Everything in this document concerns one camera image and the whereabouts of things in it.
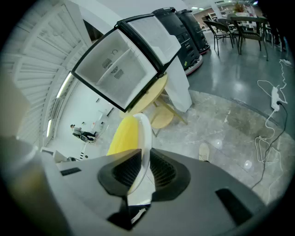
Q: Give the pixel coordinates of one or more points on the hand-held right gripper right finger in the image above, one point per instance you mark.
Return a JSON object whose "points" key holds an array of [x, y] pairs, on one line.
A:
{"points": [[170, 175]]}

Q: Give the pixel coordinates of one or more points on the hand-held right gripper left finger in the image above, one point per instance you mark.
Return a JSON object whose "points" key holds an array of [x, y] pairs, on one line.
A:
{"points": [[119, 175]]}

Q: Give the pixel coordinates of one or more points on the yellow corn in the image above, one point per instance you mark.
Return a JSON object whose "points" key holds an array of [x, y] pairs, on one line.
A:
{"points": [[124, 136]]}

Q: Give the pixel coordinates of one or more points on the white plate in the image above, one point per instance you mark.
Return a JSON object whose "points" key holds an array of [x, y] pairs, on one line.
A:
{"points": [[146, 133]]}

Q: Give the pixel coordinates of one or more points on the white shoe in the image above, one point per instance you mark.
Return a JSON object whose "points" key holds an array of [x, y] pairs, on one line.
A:
{"points": [[204, 152]]}

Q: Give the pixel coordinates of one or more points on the black wheeled machine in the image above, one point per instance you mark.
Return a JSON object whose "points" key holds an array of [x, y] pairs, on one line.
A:
{"points": [[84, 137]]}

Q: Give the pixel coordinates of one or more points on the long ceiling light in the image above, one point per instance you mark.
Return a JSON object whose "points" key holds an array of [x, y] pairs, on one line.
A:
{"points": [[64, 84], [48, 128]]}

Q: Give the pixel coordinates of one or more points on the round wooden table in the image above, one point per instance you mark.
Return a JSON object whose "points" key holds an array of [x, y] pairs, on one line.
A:
{"points": [[152, 92]]}

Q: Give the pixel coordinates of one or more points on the white column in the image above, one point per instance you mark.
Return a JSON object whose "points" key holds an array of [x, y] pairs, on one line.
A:
{"points": [[179, 87]]}

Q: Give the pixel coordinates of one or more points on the white power strip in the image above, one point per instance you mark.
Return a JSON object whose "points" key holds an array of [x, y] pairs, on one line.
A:
{"points": [[275, 96]]}

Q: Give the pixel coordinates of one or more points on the black cleaning machine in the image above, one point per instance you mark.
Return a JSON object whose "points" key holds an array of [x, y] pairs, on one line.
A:
{"points": [[177, 30], [196, 30]]}

